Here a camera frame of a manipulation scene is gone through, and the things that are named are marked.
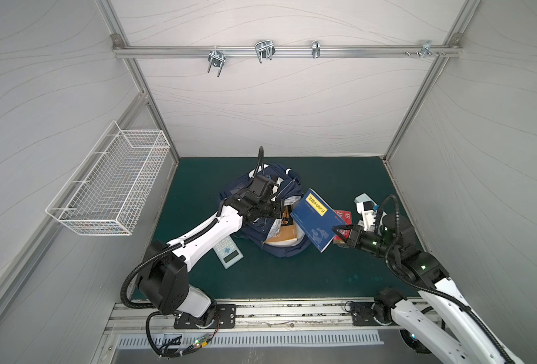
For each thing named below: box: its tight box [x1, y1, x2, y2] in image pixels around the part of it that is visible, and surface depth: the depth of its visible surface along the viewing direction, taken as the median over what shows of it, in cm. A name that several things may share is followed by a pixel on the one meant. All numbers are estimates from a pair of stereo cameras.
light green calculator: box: [212, 235, 244, 270], surface depth 88 cm
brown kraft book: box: [266, 225, 298, 243], surface depth 90 cm
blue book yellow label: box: [289, 188, 346, 253], surface depth 76 cm
